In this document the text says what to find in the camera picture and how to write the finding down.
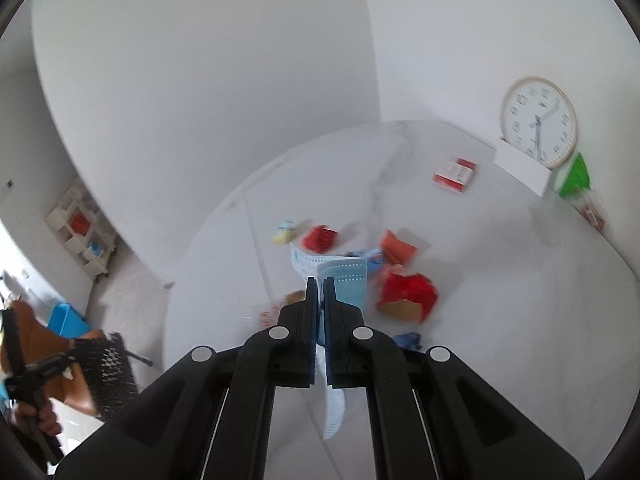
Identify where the red and white packet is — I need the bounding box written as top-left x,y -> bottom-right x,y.
575,194 -> 609,234

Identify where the red and white box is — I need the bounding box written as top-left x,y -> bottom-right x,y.
432,157 -> 477,193

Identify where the blue and yellow paper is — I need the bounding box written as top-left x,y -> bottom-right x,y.
272,220 -> 297,246

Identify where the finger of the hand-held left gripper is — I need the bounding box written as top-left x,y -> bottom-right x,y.
22,351 -> 79,387

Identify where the orange-red crumpled paper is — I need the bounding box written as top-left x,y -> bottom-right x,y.
379,229 -> 418,265

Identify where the white card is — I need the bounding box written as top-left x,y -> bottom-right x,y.
493,135 -> 553,197

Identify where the large red snack bag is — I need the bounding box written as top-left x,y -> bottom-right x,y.
375,265 -> 439,324

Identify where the blue face mask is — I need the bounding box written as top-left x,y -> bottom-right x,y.
315,256 -> 369,441

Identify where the red crumpled paper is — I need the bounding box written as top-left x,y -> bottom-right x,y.
302,224 -> 340,255

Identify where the blue plastic bin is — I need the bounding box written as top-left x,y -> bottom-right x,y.
47,302 -> 94,339

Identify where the green plastic bag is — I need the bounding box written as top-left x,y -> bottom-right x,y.
558,152 -> 592,199

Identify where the round white wall clock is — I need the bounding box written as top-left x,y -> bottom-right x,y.
498,76 -> 579,170

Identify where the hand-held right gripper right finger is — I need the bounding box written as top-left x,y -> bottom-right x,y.
323,276 -> 584,480

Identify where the orange-brown chair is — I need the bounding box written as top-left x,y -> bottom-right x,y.
0,300 -> 104,417

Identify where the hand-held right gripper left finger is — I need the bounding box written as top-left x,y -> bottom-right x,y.
52,276 -> 321,480

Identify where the blue snack wrapper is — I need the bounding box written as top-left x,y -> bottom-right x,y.
345,247 -> 385,264

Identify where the person's left hand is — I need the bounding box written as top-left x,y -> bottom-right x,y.
16,396 -> 64,437

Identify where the white shelf cart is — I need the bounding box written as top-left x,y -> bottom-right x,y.
43,179 -> 119,279

